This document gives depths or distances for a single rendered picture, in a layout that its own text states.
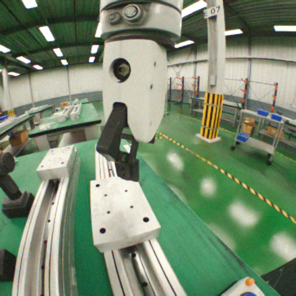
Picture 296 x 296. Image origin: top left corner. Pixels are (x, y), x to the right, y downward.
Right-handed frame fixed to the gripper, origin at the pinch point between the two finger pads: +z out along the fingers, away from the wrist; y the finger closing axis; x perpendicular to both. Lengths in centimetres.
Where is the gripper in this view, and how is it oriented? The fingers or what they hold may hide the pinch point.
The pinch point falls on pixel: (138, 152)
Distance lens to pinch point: 20.2
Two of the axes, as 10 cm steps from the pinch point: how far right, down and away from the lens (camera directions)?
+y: 2.8, -5.9, 7.6
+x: -9.6, -2.0, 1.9
